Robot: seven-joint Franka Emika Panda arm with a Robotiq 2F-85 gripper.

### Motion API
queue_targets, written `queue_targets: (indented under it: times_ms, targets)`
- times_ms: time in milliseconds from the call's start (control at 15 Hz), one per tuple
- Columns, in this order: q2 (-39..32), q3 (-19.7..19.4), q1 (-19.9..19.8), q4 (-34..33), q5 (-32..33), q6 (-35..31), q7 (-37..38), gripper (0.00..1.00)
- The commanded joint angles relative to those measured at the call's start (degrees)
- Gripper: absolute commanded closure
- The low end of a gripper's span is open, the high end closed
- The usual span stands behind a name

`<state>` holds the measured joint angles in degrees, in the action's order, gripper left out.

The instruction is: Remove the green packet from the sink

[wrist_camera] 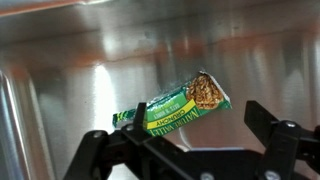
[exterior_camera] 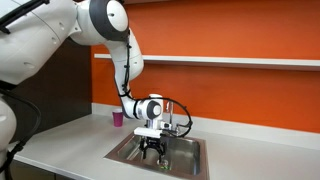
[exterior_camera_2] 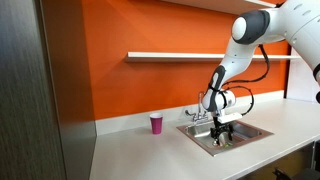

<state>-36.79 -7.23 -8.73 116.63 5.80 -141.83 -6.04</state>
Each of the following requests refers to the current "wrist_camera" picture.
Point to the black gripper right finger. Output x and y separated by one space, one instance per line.
283 143

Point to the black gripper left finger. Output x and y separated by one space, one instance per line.
133 146

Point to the stainless steel sink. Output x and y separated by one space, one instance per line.
100 66

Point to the green granola bar packet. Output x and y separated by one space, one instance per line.
180 110

